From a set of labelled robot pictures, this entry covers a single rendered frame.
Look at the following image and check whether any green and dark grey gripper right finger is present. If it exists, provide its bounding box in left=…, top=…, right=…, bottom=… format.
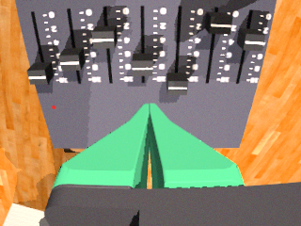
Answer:
left=150, top=104, right=245, bottom=188

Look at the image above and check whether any grey lighting desk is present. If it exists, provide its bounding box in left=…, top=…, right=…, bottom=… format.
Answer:
left=15, top=0, right=277, bottom=149

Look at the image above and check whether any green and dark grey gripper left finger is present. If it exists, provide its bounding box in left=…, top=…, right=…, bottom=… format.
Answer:
left=52, top=104, right=150, bottom=189

